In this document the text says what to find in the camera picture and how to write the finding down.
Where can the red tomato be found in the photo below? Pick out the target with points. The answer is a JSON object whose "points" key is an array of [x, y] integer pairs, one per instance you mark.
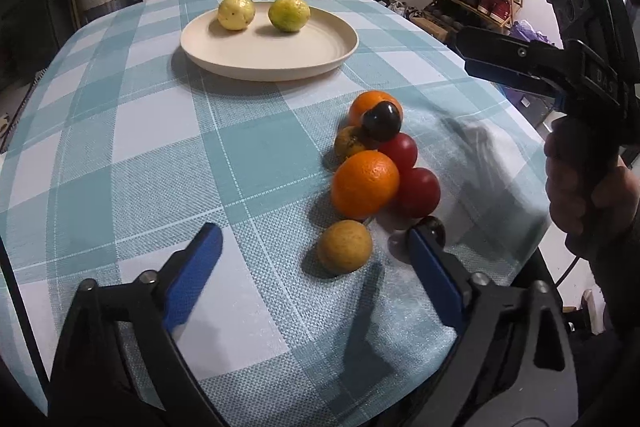
{"points": [[402, 151], [419, 193]]}

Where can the tan smooth round fruit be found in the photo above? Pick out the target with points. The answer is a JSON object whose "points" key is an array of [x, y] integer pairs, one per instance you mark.
{"points": [[345, 247]]}

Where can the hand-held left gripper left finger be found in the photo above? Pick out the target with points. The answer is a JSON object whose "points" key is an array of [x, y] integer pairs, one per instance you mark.
{"points": [[192, 278]]}

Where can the patterned floor rug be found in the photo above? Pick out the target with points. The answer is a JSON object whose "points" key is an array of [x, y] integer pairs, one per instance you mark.
{"points": [[20, 107]]}

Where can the greenish yellow lemon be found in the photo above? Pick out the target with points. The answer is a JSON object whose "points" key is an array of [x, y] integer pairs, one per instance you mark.
{"points": [[289, 14]]}

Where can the sneakers on floor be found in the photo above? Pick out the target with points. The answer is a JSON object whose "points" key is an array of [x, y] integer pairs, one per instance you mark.
{"points": [[397, 6]]}

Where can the dark purple plum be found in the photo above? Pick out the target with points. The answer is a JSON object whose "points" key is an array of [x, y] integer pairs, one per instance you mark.
{"points": [[436, 227], [381, 121]]}

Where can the cream round plate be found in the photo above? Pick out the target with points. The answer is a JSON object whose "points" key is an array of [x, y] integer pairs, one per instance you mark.
{"points": [[270, 49]]}

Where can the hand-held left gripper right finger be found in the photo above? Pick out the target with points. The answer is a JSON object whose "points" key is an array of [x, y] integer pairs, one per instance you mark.
{"points": [[436, 278]]}

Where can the person's right forearm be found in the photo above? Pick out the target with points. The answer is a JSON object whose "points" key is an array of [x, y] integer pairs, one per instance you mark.
{"points": [[620, 287]]}

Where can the brown spotted round fruit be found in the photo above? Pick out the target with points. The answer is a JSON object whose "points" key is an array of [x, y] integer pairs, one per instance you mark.
{"points": [[349, 143]]}

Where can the purple bag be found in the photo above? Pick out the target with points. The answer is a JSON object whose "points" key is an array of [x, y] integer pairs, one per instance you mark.
{"points": [[531, 33]]}

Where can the orange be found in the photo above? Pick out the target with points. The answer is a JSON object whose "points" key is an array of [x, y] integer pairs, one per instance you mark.
{"points": [[365, 184], [372, 106]]}

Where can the teal checked tablecloth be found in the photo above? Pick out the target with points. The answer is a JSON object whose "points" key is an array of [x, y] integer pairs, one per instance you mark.
{"points": [[150, 147]]}

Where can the person's right hand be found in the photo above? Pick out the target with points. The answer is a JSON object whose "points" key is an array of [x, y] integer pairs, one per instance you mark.
{"points": [[565, 192]]}

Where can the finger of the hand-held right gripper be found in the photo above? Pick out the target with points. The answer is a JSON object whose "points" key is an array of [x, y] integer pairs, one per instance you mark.
{"points": [[505, 57]]}

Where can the cardboard box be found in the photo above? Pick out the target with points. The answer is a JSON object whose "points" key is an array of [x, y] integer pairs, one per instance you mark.
{"points": [[429, 28]]}

